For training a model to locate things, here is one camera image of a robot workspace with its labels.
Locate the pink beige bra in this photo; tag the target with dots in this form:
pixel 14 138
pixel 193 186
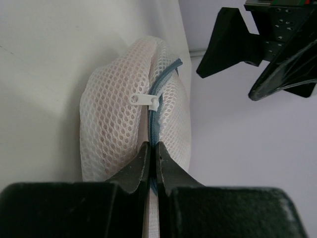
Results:
pixel 119 119

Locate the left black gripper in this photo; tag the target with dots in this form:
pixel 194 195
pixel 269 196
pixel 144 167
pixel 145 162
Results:
pixel 277 21

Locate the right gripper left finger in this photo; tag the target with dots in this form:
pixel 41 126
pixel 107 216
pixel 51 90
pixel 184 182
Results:
pixel 113 208

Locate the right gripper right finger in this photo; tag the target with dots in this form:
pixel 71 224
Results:
pixel 188 209

